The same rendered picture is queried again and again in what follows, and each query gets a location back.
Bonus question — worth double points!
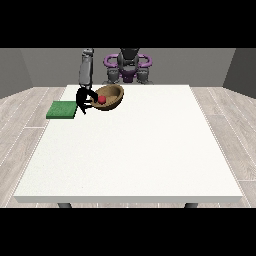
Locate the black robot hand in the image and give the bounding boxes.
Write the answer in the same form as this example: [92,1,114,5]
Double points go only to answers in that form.
[75,86,100,116]

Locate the brown wooden bowl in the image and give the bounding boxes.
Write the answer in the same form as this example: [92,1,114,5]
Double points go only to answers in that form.
[89,84,125,112]

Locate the green square pad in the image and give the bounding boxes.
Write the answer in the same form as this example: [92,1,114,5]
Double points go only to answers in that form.
[45,100,78,120]

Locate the grey robot trunk purple rings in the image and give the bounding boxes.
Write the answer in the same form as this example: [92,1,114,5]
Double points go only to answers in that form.
[102,48,155,86]

